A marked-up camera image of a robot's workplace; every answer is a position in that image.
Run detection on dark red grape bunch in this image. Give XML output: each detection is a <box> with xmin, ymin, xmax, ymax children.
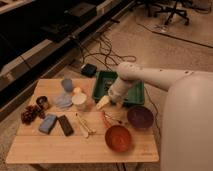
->
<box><xmin>21</xmin><ymin>105</ymin><xmax>45</xmax><ymax>125</ymax></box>

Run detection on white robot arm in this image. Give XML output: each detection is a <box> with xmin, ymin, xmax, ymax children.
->
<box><xmin>108</xmin><ymin>62</ymin><xmax>213</xmax><ymax>171</ymax></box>

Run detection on purple bowl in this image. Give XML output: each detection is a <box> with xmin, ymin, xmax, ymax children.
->
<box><xmin>127</xmin><ymin>106</ymin><xmax>154</xmax><ymax>129</ymax></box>

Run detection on orange red bowl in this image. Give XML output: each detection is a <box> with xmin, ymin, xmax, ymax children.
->
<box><xmin>105</xmin><ymin>125</ymin><xmax>132</xmax><ymax>152</ymax></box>

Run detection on dark utensil in tray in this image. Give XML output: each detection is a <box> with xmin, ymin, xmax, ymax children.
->
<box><xmin>104</xmin><ymin>80</ymin><xmax>114</xmax><ymax>93</ymax></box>

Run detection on green plastic tray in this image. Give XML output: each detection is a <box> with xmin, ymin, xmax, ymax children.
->
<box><xmin>92</xmin><ymin>70</ymin><xmax>145</xmax><ymax>107</ymax></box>

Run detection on clear cup with white lid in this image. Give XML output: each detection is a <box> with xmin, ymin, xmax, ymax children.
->
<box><xmin>72</xmin><ymin>93</ymin><xmax>87</xmax><ymax>111</ymax></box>

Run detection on small yellow round object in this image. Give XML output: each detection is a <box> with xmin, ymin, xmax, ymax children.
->
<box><xmin>73</xmin><ymin>87</ymin><xmax>82</xmax><ymax>94</ymax></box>

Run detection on black power box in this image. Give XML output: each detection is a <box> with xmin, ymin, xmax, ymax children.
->
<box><xmin>81</xmin><ymin>63</ymin><xmax>97</xmax><ymax>77</ymax></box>

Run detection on wooden tongs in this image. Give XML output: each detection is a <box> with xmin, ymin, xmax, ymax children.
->
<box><xmin>76</xmin><ymin>114</ymin><xmax>96</xmax><ymax>138</ymax></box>

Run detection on light blue cloth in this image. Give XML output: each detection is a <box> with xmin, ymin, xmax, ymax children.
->
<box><xmin>53</xmin><ymin>93</ymin><xmax>72</xmax><ymax>108</ymax></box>

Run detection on blue plastic cup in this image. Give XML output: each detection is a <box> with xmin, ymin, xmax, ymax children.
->
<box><xmin>61</xmin><ymin>78</ymin><xmax>73</xmax><ymax>92</ymax></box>

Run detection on black rectangular block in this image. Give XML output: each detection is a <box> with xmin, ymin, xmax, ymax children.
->
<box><xmin>58</xmin><ymin>115</ymin><xmax>74</xmax><ymax>136</ymax></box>

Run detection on blue sponge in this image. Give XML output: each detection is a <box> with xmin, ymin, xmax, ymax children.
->
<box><xmin>39</xmin><ymin>114</ymin><xmax>57</xmax><ymax>134</ymax></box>

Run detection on small metal can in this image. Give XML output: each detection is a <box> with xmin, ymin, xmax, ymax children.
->
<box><xmin>36</xmin><ymin>96</ymin><xmax>50</xmax><ymax>110</ymax></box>

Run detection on red handled utensil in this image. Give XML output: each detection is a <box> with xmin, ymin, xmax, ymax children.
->
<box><xmin>101</xmin><ymin>111</ymin><xmax>125</xmax><ymax>128</ymax></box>

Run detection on black floor cables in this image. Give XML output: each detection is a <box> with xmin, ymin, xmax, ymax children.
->
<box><xmin>71</xmin><ymin>33</ymin><xmax>138</xmax><ymax>72</ymax></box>

